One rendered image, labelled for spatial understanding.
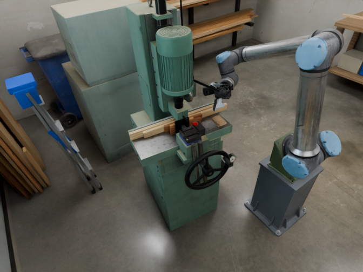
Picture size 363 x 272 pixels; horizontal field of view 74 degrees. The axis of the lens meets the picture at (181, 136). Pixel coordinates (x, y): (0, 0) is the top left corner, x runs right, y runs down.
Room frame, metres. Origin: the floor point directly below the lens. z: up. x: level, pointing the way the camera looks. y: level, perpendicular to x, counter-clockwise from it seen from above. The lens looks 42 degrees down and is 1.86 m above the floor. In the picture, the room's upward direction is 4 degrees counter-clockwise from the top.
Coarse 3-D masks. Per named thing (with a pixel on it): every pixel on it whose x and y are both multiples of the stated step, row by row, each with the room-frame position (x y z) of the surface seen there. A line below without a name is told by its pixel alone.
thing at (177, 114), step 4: (172, 100) 1.26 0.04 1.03; (168, 104) 1.24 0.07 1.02; (172, 104) 1.22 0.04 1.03; (172, 108) 1.18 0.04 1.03; (176, 108) 1.17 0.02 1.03; (180, 108) 1.17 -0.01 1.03; (184, 108) 1.16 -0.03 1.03; (172, 112) 1.19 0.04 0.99; (176, 112) 1.14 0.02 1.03; (180, 112) 1.13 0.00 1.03; (184, 112) 1.14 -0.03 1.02; (176, 116) 1.14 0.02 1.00; (180, 116) 1.13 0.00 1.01; (184, 116) 1.14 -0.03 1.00
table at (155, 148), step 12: (204, 120) 1.21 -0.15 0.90; (168, 132) 1.12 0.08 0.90; (216, 132) 1.10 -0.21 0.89; (228, 132) 1.14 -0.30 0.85; (132, 144) 1.05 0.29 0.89; (144, 144) 1.02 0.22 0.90; (156, 144) 1.02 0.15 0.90; (168, 144) 1.01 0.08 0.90; (144, 156) 0.93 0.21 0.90; (156, 156) 0.94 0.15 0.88; (168, 156) 0.97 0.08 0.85; (180, 156) 0.94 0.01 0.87
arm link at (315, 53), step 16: (304, 48) 0.94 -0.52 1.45; (320, 48) 0.90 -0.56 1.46; (336, 48) 0.94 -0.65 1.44; (304, 64) 0.92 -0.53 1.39; (320, 64) 0.89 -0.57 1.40; (304, 80) 0.92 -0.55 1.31; (320, 80) 0.89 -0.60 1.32; (304, 96) 0.91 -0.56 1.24; (320, 96) 0.89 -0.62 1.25; (304, 112) 0.89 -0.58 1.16; (320, 112) 0.88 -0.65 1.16; (304, 128) 0.87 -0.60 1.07; (304, 144) 0.86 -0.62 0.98; (288, 160) 0.86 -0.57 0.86; (304, 160) 0.83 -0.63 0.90; (320, 160) 0.86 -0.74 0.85; (304, 176) 0.79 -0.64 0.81
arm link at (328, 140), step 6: (324, 132) 0.98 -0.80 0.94; (330, 132) 0.99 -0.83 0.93; (318, 138) 0.97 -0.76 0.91; (324, 138) 0.94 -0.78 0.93; (330, 138) 0.96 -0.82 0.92; (336, 138) 0.97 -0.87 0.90; (318, 144) 0.93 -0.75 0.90; (324, 144) 0.92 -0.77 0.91; (330, 144) 0.92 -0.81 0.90; (336, 144) 0.94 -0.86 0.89; (324, 150) 0.90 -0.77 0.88; (330, 150) 0.89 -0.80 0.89; (336, 150) 0.91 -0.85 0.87; (324, 156) 0.88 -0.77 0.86; (330, 156) 0.89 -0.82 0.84
